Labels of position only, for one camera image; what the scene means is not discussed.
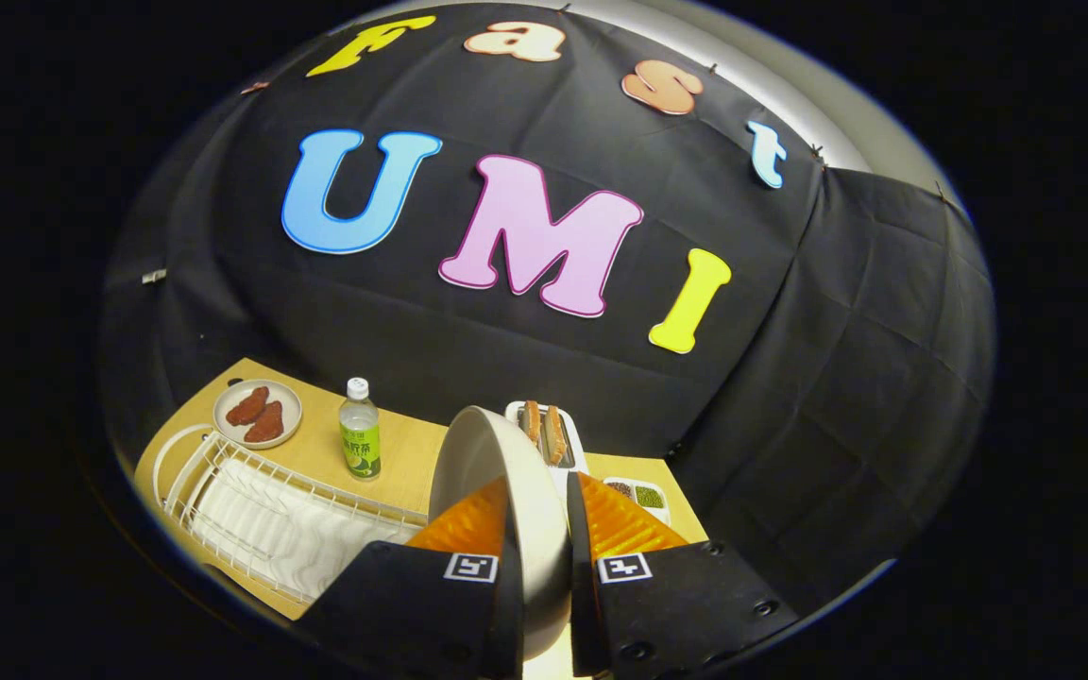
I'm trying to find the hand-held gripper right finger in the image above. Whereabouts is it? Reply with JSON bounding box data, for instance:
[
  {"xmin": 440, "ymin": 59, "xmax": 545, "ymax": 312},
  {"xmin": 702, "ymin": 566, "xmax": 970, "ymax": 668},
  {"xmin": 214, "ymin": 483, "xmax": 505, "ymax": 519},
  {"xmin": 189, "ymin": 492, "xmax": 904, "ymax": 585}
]
[{"xmin": 565, "ymin": 470, "xmax": 802, "ymax": 680}]

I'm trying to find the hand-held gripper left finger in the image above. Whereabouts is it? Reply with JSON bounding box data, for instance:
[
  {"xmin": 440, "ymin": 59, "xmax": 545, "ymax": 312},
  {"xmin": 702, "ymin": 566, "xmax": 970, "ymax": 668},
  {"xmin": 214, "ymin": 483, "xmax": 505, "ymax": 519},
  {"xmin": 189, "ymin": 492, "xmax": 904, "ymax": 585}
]
[{"xmin": 294, "ymin": 475, "xmax": 526, "ymax": 680}]

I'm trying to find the large grey plate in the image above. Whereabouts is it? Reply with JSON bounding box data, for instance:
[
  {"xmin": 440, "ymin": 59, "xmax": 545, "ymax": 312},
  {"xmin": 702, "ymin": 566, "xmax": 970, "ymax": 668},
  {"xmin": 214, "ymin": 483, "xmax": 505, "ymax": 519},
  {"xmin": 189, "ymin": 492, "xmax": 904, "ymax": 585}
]
[{"xmin": 428, "ymin": 405, "xmax": 573, "ymax": 662}]

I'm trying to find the white wire dish rack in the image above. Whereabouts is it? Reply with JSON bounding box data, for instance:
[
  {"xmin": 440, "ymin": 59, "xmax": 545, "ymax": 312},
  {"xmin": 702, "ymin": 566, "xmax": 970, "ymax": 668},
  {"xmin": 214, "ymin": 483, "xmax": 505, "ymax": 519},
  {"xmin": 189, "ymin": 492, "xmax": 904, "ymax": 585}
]
[{"xmin": 152, "ymin": 423, "xmax": 430, "ymax": 605}]

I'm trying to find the white divided dish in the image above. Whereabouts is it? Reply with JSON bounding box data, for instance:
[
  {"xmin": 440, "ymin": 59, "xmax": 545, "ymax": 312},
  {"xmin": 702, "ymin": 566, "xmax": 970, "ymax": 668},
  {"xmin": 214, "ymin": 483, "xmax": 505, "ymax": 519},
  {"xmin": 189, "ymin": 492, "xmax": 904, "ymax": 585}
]
[{"xmin": 603, "ymin": 477, "xmax": 672, "ymax": 526}]

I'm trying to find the small grey plate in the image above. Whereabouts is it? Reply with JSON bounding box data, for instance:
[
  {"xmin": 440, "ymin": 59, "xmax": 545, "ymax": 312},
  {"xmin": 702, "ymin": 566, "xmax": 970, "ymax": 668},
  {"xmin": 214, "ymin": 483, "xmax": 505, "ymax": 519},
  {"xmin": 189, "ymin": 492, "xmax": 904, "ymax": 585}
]
[{"xmin": 212, "ymin": 379, "xmax": 303, "ymax": 451}]

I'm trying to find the white toaster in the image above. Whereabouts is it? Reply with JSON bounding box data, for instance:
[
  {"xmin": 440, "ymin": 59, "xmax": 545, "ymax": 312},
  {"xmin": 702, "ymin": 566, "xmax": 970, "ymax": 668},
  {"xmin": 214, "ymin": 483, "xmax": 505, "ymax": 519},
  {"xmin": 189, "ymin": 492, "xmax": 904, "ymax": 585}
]
[{"xmin": 504, "ymin": 399, "xmax": 590, "ymax": 502}]

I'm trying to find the green label drink bottle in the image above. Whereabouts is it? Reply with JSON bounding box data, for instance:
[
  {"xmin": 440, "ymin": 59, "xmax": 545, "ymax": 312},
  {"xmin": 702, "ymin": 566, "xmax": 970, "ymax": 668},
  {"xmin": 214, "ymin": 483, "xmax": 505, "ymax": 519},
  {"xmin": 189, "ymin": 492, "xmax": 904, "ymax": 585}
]
[{"xmin": 338, "ymin": 377, "xmax": 382, "ymax": 481}]

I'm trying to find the brown meat piece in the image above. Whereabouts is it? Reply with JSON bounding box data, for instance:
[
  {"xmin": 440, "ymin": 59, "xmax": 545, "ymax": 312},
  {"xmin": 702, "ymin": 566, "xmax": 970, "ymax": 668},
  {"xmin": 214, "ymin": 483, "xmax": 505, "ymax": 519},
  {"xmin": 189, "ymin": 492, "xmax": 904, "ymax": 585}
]
[
  {"xmin": 226, "ymin": 386, "xmax": 270, "ymax": 427},
  {"xmin": 244, "ymin": 400, "xmax": 284, "ymax": 444}
]

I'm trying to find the black backdrop cloth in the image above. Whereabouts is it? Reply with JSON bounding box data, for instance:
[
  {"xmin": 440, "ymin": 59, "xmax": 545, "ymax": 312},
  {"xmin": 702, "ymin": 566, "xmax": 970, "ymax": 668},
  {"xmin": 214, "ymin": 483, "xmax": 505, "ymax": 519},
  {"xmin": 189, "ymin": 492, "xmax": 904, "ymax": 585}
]
[{"xmin": 98, "ymin": 0, "xmax": 996, "ymax": 615}]

